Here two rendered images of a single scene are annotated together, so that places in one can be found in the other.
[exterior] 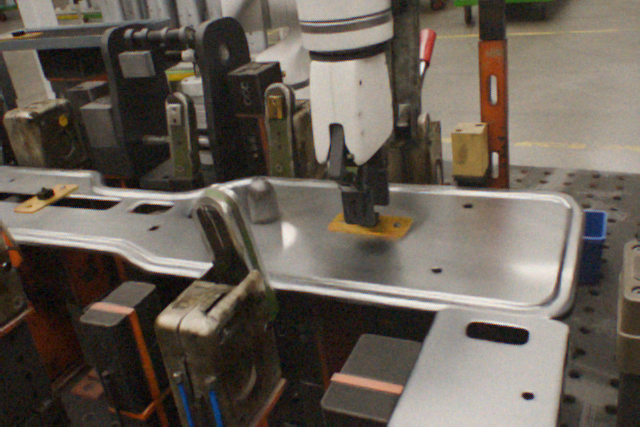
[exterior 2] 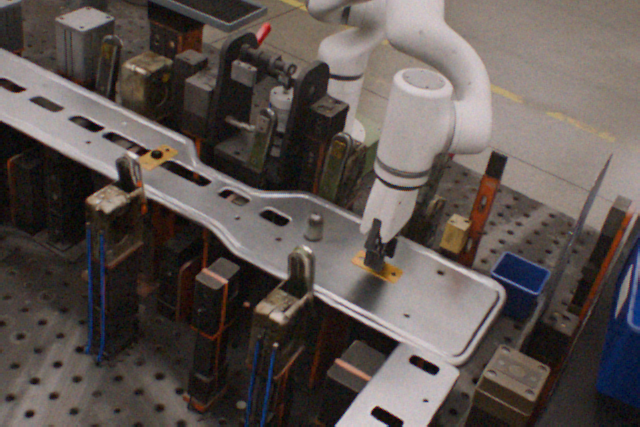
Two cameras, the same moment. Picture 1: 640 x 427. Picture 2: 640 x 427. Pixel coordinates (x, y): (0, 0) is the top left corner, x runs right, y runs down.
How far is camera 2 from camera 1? 0.71 m
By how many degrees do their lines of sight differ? 12
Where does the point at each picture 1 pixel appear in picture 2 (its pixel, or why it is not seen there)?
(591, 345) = not seen: hidden behind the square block
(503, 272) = (441, 329)
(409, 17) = not seen: hidden behind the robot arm
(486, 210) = (450, 280)
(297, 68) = (355, 64)
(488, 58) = (486, 185)
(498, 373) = (416, 386)
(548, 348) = (445, 381)
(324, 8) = (393, 162)
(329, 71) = (384, 192)
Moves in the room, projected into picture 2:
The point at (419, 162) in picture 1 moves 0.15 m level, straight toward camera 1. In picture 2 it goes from (422, 226) to (410, 280)
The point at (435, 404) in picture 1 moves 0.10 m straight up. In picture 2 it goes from (382, 392) to (397, 341)
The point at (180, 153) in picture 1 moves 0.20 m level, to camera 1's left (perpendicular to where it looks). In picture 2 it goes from (257, 151) to (151, 133)
